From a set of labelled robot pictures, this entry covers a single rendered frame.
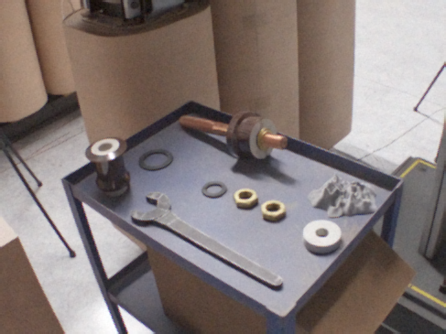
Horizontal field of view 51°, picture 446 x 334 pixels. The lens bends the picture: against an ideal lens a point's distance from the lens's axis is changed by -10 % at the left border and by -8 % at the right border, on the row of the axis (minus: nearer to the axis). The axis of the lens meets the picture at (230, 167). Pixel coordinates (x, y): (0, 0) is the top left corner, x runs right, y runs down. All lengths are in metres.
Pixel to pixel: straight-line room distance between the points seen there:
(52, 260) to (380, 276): 1.66
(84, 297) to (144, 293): 0.77
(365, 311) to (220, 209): 0.36
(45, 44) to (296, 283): 2.59
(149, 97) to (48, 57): 1.79
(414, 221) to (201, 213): 1.03
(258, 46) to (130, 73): 0.51
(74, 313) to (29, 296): 0.98
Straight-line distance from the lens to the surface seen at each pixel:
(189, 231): 0.99
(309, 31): 2.12
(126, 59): 1.48
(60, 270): 2.30
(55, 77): 3.29
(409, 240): 1.81
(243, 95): 1.86
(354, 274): 1.01
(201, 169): 1.17
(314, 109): 2.28
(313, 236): 0.95
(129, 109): 1.56
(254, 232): 0.99
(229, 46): 1.78
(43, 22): 3.17
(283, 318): 0.81
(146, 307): 1.37
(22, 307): 1.15
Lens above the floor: 1.55
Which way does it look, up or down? 35 degrees down
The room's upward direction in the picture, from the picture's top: 5 degrees counter-clockwise
